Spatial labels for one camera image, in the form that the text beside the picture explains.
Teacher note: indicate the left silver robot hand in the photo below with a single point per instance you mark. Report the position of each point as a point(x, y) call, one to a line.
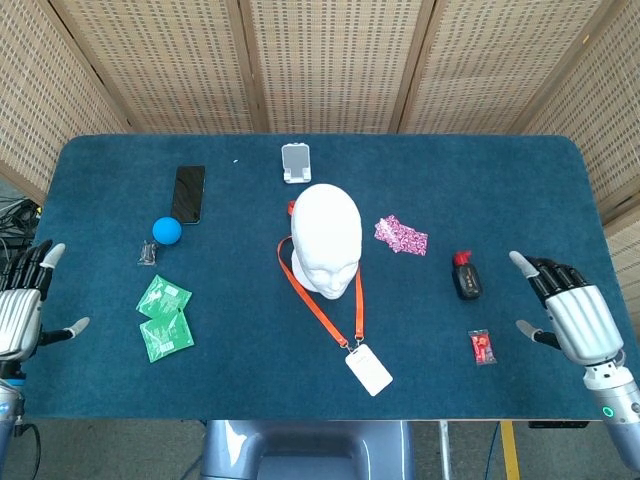
point(20, 320)

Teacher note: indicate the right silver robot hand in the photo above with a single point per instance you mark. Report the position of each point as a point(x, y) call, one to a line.
point(585, 320)

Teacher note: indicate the white ID badge holder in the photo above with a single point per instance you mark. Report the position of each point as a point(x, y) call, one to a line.
point(369, 370)

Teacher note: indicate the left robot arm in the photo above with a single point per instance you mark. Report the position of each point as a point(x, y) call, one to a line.
point(7, 410)

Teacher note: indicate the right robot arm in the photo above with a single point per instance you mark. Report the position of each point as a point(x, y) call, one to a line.
point(617, 410)

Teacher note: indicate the white styrofoam mannequin head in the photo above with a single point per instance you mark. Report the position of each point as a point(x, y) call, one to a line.
point(327, 225)

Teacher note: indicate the red candy packet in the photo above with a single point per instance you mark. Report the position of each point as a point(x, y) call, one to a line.
point(482, 347)

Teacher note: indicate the black ink bottle red cap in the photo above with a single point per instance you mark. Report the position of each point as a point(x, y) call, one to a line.
point(468, 280)

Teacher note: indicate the green foil packet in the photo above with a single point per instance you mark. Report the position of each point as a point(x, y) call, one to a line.
point(167, 337)
point(162, 296)

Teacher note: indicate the blue ball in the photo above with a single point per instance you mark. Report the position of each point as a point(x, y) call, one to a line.
point(167, 231)

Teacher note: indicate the metal table leg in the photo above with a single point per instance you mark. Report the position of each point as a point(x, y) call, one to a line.
point(444, 450)

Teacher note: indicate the pink patterned packet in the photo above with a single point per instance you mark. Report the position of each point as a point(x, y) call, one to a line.
point(402, 236)

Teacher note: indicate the black smartphone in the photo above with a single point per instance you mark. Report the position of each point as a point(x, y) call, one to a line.
point(188, 195)

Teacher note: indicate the blue table cloth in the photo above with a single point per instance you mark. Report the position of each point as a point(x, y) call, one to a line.
point(250, 380)

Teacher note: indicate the blue-grey robot torso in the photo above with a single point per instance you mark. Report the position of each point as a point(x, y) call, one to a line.
point(310, 450)

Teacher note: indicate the white phone stand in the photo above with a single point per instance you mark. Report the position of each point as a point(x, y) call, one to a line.
point(295, 160)

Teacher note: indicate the woven folding screen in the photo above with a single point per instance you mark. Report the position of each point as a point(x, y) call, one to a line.
point(325, 60)

